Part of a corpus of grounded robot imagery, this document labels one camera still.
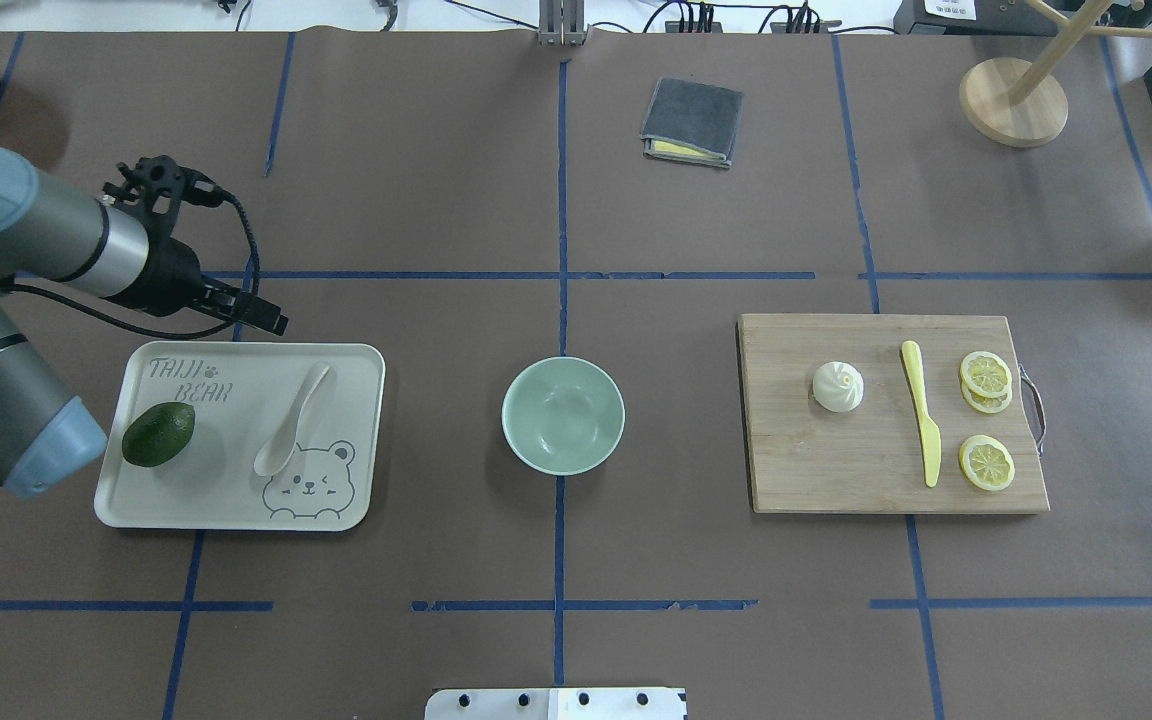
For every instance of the green avocado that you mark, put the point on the green avocado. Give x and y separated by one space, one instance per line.
159 434

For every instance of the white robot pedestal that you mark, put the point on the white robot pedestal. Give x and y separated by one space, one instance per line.
650 702

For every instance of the grey yellow folded cloth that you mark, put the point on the grey yellow folded cloth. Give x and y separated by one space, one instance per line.
692 123

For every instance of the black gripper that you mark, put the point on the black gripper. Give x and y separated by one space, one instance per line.
170 275

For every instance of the mint green bowl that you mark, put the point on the mint green bowl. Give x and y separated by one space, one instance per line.
563 416

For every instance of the lower lemon slice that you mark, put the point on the lower lemon slice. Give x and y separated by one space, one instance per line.
986 405

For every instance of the white ceramic spoon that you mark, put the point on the white ceramic spoon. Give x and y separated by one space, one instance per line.
278 449

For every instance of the white steamed bun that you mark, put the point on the white steamed bun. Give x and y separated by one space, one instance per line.
838 387

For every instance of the cream bear tray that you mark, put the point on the cream bear tray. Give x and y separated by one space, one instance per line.
240 393

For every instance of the yellow plastic knife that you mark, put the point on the yellow plastic knife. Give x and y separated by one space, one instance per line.
929 433

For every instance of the aluminium frame post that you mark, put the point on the aluminium frame post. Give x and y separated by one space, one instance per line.
561 23

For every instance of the wooden mug tree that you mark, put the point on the wooden mug tree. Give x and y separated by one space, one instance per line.
1017 102

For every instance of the single lemon slice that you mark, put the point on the single lemon slice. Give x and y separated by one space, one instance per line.
986 463

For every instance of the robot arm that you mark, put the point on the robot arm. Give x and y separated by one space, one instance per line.
118 247

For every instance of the bamboo cutting board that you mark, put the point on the bamboo cutting board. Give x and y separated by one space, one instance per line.
803 458

